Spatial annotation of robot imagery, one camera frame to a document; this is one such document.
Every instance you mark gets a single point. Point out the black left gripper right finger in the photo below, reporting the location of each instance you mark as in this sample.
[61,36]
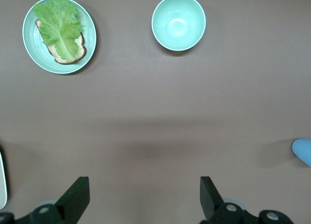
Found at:
[211,202]

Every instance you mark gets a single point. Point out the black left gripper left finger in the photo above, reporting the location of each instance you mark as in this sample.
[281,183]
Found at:
[73,202]

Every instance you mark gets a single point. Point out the blue plastic cup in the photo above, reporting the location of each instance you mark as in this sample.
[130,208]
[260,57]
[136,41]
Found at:
[303,149]

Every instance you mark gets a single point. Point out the cream white toaster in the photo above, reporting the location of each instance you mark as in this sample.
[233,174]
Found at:
[2,185]

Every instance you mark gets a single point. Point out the brown table cloth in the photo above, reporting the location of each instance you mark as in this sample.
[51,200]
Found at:
[145,100]

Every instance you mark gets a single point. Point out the toasted bread slice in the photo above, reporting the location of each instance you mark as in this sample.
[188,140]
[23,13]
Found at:
[81,52]

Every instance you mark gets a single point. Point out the pale green plate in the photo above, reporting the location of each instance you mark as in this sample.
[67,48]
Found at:
[31,45]

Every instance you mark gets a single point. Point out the green lettuce leaf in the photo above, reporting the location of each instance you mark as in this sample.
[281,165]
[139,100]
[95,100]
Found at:
[58,29]

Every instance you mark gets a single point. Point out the pale green bowl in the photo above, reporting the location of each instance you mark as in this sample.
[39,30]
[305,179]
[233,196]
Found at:
[178,22]

